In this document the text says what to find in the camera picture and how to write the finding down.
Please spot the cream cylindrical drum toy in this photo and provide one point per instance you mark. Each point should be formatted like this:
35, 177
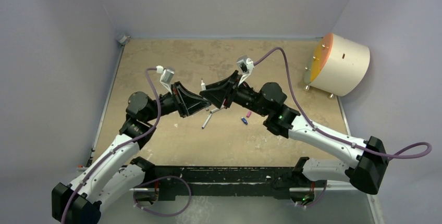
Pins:
337, 65

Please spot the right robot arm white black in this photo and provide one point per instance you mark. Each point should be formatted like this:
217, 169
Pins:
359, 161

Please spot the white pen brown tip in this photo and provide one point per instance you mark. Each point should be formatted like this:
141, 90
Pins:
203, 85

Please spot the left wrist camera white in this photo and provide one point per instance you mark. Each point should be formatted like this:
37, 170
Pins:
166, 76

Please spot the tape roll in corner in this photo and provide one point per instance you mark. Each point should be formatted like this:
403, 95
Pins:
122, 38

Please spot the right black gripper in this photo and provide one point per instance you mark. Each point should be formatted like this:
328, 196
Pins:
232, 90

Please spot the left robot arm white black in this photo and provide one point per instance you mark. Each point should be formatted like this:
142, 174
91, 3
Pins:
88, 196

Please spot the aluminium frame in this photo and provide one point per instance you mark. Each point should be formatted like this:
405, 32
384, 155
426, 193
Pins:
226, 140

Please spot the blue pen cap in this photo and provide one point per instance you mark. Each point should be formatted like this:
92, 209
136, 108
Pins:
244, 120

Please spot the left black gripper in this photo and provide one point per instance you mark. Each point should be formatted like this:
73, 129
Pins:
194, 103

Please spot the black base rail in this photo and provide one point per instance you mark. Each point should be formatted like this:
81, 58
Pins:
225, 181

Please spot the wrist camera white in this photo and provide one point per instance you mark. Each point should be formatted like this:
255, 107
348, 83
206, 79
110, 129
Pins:
166, 76
246, 65

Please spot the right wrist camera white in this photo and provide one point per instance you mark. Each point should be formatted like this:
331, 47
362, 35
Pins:
246, 65

